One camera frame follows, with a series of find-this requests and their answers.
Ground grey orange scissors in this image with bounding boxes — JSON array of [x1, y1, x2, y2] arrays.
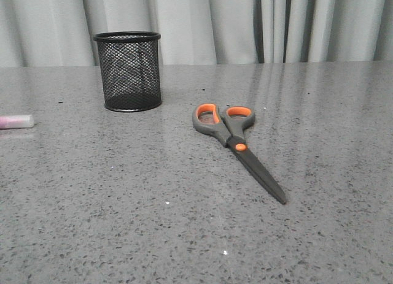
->
[[192, 103, 287, 205]]

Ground black mesh pen holder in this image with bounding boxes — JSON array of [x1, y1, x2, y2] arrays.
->
[[93, 31, 161, 112]]

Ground grey pleated curtain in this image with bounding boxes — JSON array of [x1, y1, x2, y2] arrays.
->
[[1, 0, 392, 67]]

